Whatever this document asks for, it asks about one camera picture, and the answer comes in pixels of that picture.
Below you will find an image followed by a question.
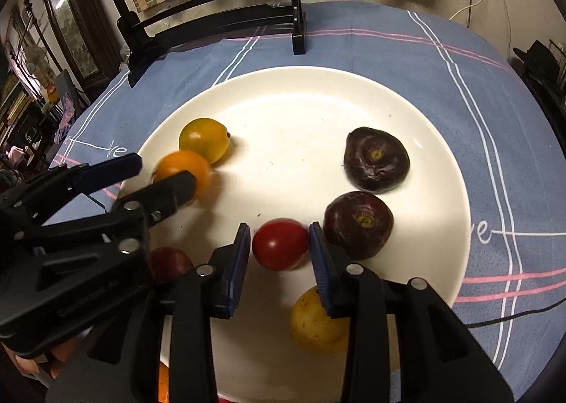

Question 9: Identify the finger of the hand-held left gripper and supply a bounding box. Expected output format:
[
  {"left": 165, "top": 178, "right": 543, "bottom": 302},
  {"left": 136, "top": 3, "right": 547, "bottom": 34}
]
[
  {"left": 110, "top": 171, "right": 196, "bottom": 253},
  {"left": 18, "top": 153, "right": 143, "bottom": 222}
]

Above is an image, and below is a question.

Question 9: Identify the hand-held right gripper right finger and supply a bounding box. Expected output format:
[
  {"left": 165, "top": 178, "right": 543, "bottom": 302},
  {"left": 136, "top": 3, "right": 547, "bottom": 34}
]
[{"left": 308, "top": 221, "right": 516, "bottom": 403}]

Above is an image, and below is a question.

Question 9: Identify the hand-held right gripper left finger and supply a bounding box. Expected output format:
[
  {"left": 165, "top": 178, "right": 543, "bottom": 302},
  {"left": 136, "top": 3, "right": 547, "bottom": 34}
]
[{"left": 48, "top": 223, "right": 251, "bottom": 403}]

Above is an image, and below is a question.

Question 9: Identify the small orange tomato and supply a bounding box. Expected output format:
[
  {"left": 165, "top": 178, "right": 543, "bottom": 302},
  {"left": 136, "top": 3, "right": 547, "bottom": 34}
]
[{"left": 151, "top": 150, "right": 214, "bottom": 200}]

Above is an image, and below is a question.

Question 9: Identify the smooth dark maroon fruit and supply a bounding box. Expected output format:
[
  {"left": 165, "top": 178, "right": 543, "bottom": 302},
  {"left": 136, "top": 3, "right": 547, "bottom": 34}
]
[{"left": 323, "top": 191, "right": 394, "bottom": 260}]

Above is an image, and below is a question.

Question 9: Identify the yellow orange tomato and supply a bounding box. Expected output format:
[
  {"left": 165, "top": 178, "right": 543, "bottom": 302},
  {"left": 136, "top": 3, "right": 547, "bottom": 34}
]
[{"left": 179, "top": 118, "right": 232, "bottom": 164}]

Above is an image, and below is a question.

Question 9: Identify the yellowish beige round fruit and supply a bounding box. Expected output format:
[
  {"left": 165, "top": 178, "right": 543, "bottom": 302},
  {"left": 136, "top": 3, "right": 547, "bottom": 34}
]
[{"left": 290, "top": 286, "right": 352, "bottom": 355}]

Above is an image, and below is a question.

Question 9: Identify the wrinkled dark purple fruit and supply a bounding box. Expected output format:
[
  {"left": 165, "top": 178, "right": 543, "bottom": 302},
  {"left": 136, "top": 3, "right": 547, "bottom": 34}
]
[{"left": 342, "top": 127, "right": 411, "bottom": 194}]

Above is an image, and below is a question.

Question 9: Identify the white oval plate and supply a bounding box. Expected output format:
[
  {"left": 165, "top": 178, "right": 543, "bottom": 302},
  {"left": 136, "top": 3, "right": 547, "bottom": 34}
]
[{"left": 119, "top": 66, "right": 472, "bottom": 403}]

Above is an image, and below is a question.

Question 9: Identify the orange mandarin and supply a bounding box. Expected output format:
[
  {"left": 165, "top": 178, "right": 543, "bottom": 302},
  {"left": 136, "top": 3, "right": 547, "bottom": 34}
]
[{"left": 158, "top": 363, "right": 171, "bottom": 403}]

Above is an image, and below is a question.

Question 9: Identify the purple cloth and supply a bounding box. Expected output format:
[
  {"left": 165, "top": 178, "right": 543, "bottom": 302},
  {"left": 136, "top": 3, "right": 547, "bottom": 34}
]
[{"left": 55, "top": 94, "right": 78, "bottom": 143}]

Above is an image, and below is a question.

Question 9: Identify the electric fan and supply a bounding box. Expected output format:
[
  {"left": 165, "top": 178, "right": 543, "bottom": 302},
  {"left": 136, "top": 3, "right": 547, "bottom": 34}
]
[{"left": 24, "top": 45, "right": 49, "bottom": 77}]

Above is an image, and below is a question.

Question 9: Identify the dark framed painting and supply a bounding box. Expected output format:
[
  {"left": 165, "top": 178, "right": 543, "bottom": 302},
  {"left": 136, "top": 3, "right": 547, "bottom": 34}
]
[{"left": 37, "top": 0, "right": 122, "bottom": 86}]

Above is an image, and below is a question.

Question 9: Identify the blue striped tablecloth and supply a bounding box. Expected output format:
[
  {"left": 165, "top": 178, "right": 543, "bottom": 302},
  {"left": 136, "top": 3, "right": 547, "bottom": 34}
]
[{"left": 46, "top": 1, "right": 566, "bottom": 403}]

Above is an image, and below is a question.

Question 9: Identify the black hat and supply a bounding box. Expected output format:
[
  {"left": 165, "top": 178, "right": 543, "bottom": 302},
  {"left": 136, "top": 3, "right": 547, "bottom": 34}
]
[{"left": 513, "top": 41, "right": 566, "bottom": 90}]

